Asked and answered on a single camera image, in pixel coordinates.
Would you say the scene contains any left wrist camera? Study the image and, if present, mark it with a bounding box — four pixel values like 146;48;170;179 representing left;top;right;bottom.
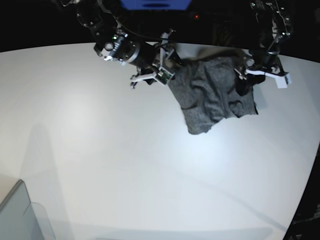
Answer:
275;72;292;89

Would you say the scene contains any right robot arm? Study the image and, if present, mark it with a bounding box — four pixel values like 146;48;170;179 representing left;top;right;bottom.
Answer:
61;0;184;88

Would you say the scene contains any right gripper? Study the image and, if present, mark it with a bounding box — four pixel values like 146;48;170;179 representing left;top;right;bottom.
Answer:
130;28;184;89

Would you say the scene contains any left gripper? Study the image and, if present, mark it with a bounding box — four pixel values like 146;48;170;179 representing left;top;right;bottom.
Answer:
234;58;287;96

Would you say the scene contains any blue box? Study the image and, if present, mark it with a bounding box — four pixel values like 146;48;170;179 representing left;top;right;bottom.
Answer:
121;0;192;11

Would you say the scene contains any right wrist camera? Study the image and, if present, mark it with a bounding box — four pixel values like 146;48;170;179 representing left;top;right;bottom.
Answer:
155;67;175;86

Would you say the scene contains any grey t-shirt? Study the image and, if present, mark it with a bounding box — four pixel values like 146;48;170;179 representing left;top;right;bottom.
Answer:
168;50;258;135

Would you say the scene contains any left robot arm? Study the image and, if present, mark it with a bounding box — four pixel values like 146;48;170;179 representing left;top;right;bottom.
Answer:
234;0;293;96

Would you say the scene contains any black power strip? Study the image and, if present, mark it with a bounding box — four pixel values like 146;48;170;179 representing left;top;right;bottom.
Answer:
188;11;237;23

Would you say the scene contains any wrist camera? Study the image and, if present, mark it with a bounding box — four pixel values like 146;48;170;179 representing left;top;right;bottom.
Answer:
155;67;175;86
275;72;292;89

